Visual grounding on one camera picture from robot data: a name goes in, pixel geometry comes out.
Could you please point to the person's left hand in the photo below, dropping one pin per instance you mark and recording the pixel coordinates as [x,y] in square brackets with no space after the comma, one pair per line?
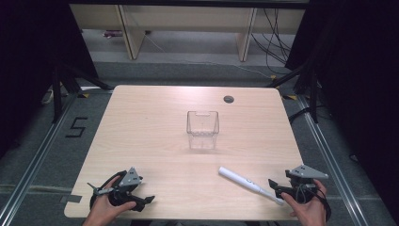
[103,208]

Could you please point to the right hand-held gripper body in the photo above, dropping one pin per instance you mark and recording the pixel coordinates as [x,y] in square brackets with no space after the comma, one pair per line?
[306,172]

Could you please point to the light wooden desk frame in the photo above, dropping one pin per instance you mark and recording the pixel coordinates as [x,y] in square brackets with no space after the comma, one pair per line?
[133,34]

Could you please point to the black metal stand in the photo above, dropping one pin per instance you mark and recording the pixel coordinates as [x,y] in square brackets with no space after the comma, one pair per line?
[57,94]
[313,94]

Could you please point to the white electric toothbrush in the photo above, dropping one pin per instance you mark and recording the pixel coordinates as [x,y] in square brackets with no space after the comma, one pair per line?
[241,181]

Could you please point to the clear plastic container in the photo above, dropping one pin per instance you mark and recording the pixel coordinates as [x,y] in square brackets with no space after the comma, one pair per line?
[202,129]

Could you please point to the round table grommet hole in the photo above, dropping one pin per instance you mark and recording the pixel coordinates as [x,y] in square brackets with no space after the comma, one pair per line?
[228,99]

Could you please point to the yellow floor tape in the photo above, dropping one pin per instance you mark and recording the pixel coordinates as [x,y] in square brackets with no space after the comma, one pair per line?
[83,95]
[290,97]

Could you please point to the small pink object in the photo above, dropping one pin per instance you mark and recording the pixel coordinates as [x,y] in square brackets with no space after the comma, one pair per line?
[112,33]

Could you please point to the grey floor tape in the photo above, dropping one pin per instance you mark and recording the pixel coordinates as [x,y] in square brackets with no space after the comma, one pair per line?
[71,198]

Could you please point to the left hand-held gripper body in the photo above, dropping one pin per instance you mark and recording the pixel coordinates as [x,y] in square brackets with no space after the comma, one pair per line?
[129,179]

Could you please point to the black curtain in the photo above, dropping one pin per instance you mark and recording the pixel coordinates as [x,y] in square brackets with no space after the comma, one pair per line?
[360,78]
[31,62]

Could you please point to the person's right hand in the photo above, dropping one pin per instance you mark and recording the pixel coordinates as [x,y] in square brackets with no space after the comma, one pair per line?
[309,212]

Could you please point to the metal floor rail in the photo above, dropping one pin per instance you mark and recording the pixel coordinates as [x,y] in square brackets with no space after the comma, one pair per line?
[34,163]
[332,163]

